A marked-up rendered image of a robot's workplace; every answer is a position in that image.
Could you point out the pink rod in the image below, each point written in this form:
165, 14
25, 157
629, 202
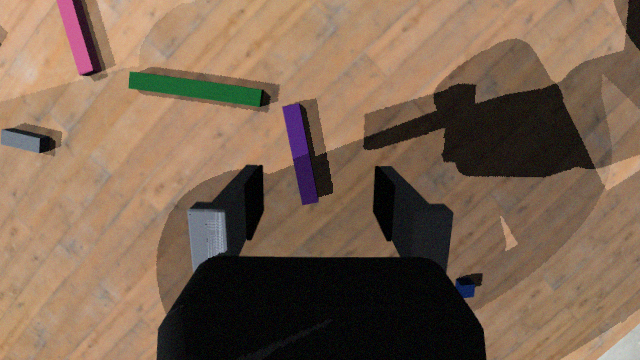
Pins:
79, 37

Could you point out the grey rectangular block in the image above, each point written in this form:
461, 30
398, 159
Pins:
25, 140

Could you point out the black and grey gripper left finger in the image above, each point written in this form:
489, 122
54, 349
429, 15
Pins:
221, 227

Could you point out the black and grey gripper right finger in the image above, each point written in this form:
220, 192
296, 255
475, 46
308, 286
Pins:
416, 228

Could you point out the purple rod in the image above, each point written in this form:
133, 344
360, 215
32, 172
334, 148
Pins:
300, 153

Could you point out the small blue cube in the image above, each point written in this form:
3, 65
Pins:
465, 286

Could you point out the dark green rod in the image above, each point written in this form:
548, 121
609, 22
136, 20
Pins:
196, 88

